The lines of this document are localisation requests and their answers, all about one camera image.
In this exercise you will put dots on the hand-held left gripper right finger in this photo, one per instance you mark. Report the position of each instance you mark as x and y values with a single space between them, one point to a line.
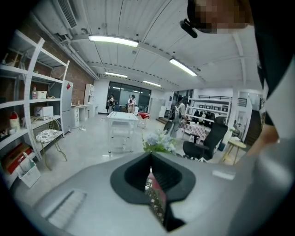
212 196

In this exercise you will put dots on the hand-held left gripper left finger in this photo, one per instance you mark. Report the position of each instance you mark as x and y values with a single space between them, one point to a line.
92 202

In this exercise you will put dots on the person's left forearm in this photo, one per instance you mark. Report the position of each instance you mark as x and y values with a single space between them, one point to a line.
267 136

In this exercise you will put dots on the red plastic storage bin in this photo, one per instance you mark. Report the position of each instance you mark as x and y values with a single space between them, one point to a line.
16 159

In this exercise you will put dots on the small white storage crate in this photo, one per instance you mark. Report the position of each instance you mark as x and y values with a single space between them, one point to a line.
41 94

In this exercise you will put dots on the white shelving unit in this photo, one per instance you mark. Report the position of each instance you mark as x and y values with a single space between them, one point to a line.
46 78

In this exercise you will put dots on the round wooden side table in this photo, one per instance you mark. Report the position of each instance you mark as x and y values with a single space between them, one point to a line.
236 144

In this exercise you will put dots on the black office chair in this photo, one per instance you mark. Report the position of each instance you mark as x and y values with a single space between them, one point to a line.
216 136

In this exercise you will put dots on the pink checkered table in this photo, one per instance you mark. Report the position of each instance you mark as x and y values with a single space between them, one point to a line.
198 130

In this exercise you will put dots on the white plastic basket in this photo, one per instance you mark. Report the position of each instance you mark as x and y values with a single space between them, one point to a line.
30 175

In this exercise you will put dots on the artificial flower bouquet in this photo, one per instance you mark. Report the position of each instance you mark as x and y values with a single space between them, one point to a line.
159 140

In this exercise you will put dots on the dark staircase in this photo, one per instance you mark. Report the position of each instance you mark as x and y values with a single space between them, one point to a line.
253 126

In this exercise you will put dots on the white drawer desk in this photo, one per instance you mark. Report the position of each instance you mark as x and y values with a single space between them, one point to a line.
77 115

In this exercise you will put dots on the white table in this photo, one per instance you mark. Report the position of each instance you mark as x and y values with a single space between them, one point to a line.
122 117

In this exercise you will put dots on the white shelf with black devices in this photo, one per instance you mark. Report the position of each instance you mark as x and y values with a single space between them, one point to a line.
207 100

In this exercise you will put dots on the red stool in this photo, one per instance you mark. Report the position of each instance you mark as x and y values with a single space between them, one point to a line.
143 115

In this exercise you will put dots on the white refrigerator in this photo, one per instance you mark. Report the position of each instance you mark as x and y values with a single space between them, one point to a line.
66 103

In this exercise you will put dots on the white countertop appliance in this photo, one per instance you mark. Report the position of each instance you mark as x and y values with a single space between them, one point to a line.
45 111

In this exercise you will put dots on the tall white cabinet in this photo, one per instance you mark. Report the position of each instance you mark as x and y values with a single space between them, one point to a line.
89 99

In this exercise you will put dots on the red and white pouch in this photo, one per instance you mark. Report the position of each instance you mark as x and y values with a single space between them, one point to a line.
15 123

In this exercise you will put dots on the detergent bottle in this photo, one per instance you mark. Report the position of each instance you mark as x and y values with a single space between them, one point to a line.
34 93

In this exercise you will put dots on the long ceiling lamp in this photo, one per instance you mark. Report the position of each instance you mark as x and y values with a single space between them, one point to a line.
152 83
116 74
183 66
113 40

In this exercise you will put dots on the person's black t-shirt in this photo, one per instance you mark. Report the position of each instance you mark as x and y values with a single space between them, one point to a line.
276 46

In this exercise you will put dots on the person's head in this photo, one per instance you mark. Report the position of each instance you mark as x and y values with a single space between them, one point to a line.
221 16

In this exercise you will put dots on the ceiling air conditioner unit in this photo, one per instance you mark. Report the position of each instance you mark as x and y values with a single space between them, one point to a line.
57 16

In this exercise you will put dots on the dark glass window wall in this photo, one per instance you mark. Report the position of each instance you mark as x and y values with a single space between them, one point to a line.
122 92

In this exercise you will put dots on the black head-worn camera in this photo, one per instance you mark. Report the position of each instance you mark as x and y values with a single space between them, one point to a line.
189 28

